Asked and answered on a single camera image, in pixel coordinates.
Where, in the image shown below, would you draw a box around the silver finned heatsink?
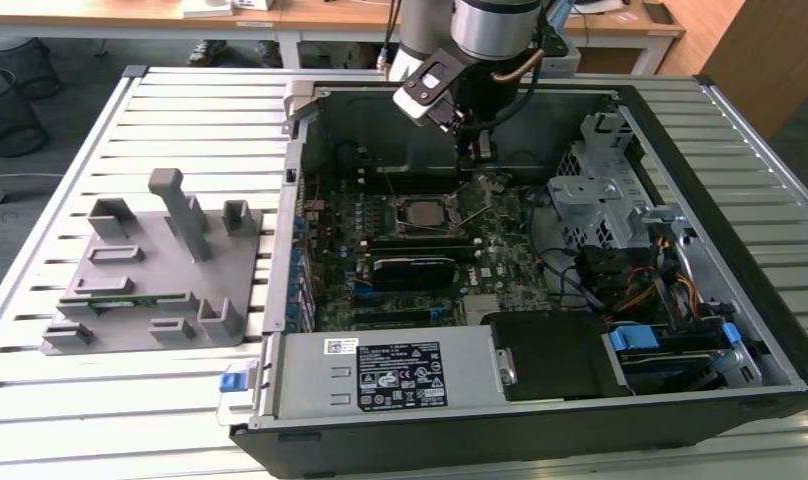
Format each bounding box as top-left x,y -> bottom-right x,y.
461,294 -> 504,327

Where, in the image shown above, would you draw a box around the white book stack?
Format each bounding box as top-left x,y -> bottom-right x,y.
179,0 -> 235,20

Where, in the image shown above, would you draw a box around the grey parts rack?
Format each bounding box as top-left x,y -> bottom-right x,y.
39,168 -> 266,357

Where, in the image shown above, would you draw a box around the silver disk bay cage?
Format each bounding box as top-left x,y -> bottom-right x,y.
546,112 -> 653,251

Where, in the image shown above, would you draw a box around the wooden cabinet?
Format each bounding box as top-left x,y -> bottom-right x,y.
656,0 -> 808,141

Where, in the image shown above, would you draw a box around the black mesh bin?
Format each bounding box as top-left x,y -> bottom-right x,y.
0,64 -> 53,159
0,35 -> 65,101

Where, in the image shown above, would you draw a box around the yellow red power wires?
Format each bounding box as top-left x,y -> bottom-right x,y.
613,237 -> 702,324

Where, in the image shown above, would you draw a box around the blue case latch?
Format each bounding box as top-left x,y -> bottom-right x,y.
217,363 -> 255,397

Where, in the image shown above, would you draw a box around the silver power supply unit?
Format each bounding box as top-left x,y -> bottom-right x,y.
263,330 -> 516,420

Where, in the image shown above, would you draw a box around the green motherboard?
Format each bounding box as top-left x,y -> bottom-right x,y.
295,172 -> 558,334

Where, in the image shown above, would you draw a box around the green RAM stick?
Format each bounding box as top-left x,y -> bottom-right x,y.
89,294 -> 186,309

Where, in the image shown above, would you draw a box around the black open PC case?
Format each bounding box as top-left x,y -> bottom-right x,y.
227,74 -> 808,479

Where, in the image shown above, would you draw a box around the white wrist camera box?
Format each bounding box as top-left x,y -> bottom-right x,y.
390,57 -> 464,127

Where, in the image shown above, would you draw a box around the black plastic shroud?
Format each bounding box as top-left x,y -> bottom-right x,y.
480,309 -> 630,403

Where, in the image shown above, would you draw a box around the silver CPU green board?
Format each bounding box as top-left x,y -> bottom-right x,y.
401,198 -> 450,227

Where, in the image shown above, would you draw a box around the black plastic fan duct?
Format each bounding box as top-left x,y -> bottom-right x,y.
572,247 -> 633,297

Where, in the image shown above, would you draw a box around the hard disk in blue carrier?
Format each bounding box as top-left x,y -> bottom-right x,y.
602,319 -> 745,396

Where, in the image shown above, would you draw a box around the CPU socket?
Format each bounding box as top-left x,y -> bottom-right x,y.
389,192 -> 465,239

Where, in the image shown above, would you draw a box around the metal socket cover frame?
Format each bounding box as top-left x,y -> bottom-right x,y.
450,173 -> 506,227

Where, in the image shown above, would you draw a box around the wooden desk white frame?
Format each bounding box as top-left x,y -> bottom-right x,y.
273,0 -> 686,76
0,0 -> 285,69

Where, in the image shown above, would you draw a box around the person's dark shoe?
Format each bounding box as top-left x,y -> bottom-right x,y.
187,39 -> 230,67

